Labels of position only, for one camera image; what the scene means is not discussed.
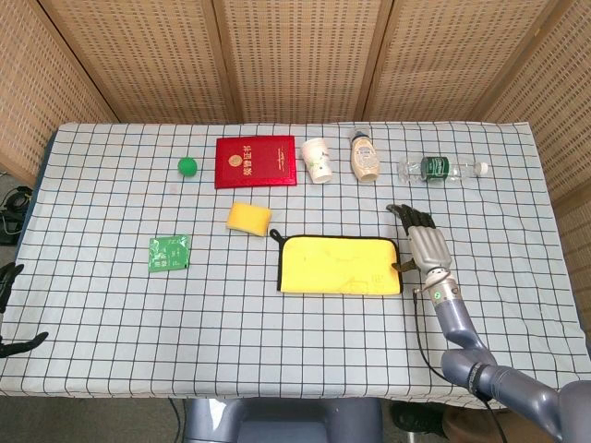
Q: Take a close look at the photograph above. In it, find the red certificate booklet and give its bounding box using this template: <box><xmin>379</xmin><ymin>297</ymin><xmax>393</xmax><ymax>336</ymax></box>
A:
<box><xmin>214</xmin><ymin>136</ymin><xmax>299</xmax><ymax>190</ymax></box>

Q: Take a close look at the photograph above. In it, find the black equipment on floor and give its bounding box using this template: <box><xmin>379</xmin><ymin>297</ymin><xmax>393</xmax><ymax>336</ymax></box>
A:
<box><xmin>0</xmin><ymin>184</ymin><xmax>33</xmax><ymax>245</ymax></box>

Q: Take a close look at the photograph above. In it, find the wooden bamboo folding screen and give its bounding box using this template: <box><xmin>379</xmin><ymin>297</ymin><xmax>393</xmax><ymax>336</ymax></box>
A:
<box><xmin>0</xmin><ymin>0</ymin><xmax>591</xmax><ymax>334</ymax></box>

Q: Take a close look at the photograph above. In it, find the yellow sponge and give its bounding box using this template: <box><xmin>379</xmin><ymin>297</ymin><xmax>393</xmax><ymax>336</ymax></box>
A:
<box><xmin>225</xmin><ymin>201</ymin><xmax>272</xmax><ymax>237</ymax></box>

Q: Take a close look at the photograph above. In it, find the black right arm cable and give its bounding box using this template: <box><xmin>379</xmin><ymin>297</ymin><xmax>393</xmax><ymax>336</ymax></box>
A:
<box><xmin>412</xmin><ymin>288</ymin><xmax>509</xmax><ymax>443</ymax></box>

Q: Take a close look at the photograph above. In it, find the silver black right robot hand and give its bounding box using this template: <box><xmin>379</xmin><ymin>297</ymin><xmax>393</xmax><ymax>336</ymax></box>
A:
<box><xmin>391</xmin><ymin>203</ymin><xmax>455</xmax><ymax>275</ymax></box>

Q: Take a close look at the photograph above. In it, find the grey-blue robot torso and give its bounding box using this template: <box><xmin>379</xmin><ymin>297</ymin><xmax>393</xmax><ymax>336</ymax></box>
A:
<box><xmin>183</xmin><ymin>397</ymin><xmax>384</xmax><ymax>443</ymax></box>

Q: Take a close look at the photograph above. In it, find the black cable under table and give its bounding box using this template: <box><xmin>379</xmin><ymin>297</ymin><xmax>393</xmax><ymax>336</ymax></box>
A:
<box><xmin>167</xmin><ymin>398</ymin><xmax>182</xmax><ymax>443</ymax></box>

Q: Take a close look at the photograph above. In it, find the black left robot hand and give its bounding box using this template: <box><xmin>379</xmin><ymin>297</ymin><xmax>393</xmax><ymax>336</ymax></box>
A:
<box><xmin>0</xmin><ymin>262</ymin><xmax>50</xmax><ymax>360</ymax></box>

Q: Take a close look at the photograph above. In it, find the white checkered tablecloth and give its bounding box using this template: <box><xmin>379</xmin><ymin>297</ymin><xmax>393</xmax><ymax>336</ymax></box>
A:
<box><xmin>0</xmin><ymin>120</ymin><xmax>591</xmax><ymax>411</ymax></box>

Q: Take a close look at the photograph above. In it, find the beige sauce bottle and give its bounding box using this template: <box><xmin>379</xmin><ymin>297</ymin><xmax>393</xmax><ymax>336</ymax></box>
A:
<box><xmin>349</xmin><ymin>127</ymin><xmax>382</xmax><ymax>184</ymax></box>

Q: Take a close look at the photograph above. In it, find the green sachet packet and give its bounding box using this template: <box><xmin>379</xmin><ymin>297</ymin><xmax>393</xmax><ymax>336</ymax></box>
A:
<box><xmin>148</xmin><ymin>233</ymin><xmax>191</xmax><ymax>274</ymax></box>

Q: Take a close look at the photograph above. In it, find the clear plastic water bottle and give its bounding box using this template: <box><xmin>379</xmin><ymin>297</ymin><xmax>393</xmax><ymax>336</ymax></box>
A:
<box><xmin>397</xmin><ymin>155</ymin><xmax>490</xmax><ymax>185</ymax></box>

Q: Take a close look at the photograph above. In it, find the white paper cup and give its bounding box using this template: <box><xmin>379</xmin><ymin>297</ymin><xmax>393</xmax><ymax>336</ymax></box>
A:
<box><xmin>302</xmin><ymin>138</ymin><xmax>334</xmax><ymax>185</ymax></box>

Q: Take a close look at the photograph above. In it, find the dark grey yellow cloth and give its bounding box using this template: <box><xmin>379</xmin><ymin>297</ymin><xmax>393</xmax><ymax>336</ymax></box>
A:
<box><xmin>269</xmin><ymin>228</ymin><xmax>402</xmax><ymax>296</ymax></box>

